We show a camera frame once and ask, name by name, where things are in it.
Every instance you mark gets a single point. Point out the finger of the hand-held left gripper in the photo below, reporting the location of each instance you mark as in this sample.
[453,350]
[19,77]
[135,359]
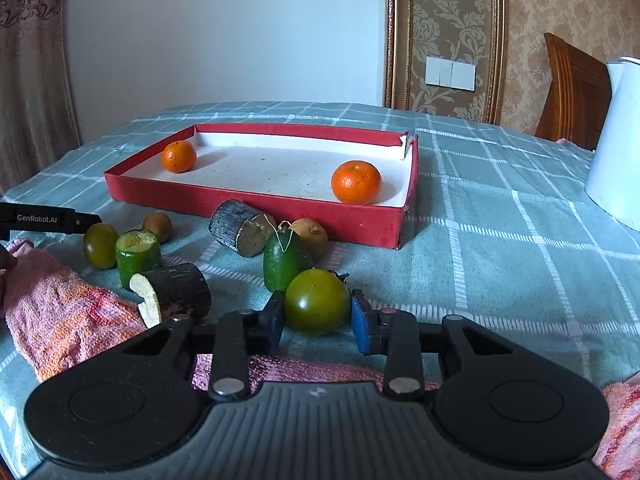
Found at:
[88,222]

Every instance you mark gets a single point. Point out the large green tomato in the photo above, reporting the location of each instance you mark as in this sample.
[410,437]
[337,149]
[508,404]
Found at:
[317,305]

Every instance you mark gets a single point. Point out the green avocado-shaped fruit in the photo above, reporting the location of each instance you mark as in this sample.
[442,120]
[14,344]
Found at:
[286,262]

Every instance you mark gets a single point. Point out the green cucumber piece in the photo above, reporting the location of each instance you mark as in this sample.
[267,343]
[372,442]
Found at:
[137,257]

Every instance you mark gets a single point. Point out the small orange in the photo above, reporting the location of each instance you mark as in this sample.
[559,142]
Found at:
[178,156]

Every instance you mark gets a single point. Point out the dark purple eggplant piece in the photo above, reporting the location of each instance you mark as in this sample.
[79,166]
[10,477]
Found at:
[180,290]

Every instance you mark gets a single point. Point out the wooden chair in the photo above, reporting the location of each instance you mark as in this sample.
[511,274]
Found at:
[572,95]

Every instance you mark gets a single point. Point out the large orange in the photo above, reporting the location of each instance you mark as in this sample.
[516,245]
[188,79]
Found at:
[356,182]

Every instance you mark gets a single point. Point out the red cardboard box tray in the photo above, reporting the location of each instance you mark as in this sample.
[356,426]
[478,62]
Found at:
[280,170]

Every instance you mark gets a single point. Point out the patterned curtain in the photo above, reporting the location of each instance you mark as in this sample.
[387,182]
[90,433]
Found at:
[30,60]

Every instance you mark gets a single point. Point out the grey cylinder vegetable piece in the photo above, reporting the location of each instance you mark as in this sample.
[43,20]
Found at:
[240,227]

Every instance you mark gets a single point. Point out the pink towel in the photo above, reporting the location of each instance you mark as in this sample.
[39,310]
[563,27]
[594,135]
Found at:
[60,310]

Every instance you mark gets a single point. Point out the yellow-brown potato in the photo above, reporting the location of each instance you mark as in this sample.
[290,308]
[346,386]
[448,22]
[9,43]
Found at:
[312,237]

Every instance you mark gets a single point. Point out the small green tomato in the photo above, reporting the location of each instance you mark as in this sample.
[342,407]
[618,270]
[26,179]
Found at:
[99,246]

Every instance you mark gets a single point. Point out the golden wall frame moulding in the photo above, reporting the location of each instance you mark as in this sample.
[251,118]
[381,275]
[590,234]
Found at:
[450,20]

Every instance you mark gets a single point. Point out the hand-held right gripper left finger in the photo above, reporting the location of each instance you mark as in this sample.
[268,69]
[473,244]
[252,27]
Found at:
[273,321]

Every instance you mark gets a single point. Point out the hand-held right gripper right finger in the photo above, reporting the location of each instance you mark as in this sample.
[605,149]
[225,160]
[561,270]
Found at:
[362,326]

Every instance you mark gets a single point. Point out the teal checked tablecloth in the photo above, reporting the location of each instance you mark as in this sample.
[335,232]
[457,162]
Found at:
[500,270]

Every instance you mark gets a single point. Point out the brown kiwi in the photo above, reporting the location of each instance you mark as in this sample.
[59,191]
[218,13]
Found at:
[158,226]

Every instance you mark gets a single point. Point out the white kettle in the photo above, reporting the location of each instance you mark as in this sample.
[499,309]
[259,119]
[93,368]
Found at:
[617,150]

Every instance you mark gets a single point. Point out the white wall switch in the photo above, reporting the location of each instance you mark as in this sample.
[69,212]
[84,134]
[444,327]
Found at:
[450,73]

